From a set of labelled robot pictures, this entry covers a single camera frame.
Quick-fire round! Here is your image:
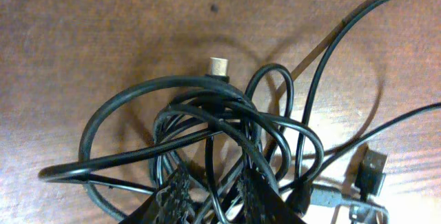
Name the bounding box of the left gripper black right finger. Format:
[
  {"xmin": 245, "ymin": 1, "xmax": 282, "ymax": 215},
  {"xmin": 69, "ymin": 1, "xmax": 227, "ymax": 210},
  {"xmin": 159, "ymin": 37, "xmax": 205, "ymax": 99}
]
[{"xmin": 239, "ymin": 168, "xmax": 305, "ymax": 224}]

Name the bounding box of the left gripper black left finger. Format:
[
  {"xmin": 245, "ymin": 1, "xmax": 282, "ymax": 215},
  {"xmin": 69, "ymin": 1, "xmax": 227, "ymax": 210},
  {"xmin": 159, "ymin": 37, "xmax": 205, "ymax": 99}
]
[{"xmin": 119, "ymin": 168, "xmax": 191, "ymax": 224}]

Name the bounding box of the black USB cable bundle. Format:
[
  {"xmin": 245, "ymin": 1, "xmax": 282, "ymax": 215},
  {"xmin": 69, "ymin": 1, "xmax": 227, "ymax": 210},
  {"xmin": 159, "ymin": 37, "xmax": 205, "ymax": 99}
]
[{"xmin": 37, "ymin": 0, "xmax": 441, "ymax": 224}]

